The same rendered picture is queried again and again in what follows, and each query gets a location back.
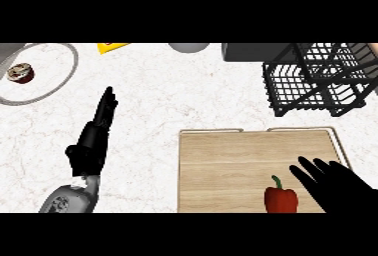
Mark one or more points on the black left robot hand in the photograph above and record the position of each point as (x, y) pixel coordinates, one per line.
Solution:
(92, 140)

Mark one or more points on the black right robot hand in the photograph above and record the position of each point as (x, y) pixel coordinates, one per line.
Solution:
(342, 190)

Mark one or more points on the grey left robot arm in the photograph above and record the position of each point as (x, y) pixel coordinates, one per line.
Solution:
(72, 198)

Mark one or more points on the red bell pepper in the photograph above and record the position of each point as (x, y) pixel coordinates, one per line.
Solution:
(281, 199)

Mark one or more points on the wooden tray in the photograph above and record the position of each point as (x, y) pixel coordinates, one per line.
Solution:
(246, 170)

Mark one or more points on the white round plate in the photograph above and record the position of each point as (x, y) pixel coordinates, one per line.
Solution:
(45, 70)

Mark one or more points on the brown cupcake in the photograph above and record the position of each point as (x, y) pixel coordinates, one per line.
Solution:
(22, 72)

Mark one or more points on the yellow triangular object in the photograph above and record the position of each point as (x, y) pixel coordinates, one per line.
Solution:
(110, 47)

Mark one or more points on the grey round object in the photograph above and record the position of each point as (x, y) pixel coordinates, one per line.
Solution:
(190, 47)

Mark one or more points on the dark grey appliance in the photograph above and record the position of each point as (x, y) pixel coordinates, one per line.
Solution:
(256, 51)

